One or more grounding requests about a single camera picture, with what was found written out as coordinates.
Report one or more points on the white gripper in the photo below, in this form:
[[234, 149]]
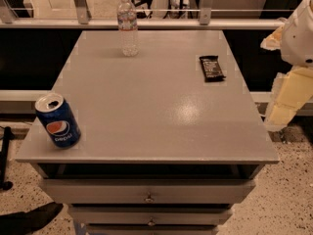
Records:
[[299, 38]]

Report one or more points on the clear plastic water bottle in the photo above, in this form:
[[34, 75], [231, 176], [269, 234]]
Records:
[[128, 28]]

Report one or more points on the black rxbar chocolate bar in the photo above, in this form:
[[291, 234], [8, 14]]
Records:
[[211, 69]]

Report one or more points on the black office chair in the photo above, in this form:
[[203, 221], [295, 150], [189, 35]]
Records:
[[143, 14]]

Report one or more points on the metal top drawer knob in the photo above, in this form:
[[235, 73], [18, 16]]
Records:
[[149, 199]]

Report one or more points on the metal drawer knob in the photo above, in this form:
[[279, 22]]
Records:
[[149, 199], [151, 222]]

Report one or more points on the grey middle drawer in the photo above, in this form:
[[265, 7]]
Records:
[[141, 216]]

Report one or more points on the grey drawer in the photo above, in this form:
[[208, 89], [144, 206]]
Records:
[[125, 191], [141, 216], [155, 230]]

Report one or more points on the metal middle drawer knob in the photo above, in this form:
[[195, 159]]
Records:
[[151, 222]]

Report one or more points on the grey top drawer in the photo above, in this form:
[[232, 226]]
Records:
[[125, 191]]

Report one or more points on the blue pepsi can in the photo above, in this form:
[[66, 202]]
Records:
[[56, 116]]

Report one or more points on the grey bottom drawer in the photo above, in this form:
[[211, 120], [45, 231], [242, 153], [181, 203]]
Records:
[[155, 230]]

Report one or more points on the black stand on floor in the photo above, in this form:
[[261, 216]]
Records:
[[7, 137]]

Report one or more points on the metal railing post right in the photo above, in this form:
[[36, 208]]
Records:
[[205, 11]]

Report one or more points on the metal railing post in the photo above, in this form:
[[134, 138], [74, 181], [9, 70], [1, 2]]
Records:
[[7, 14], [205, 11], [82, 11]]

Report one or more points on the metal railing post far left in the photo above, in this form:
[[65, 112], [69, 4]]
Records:
[[7, 14]]

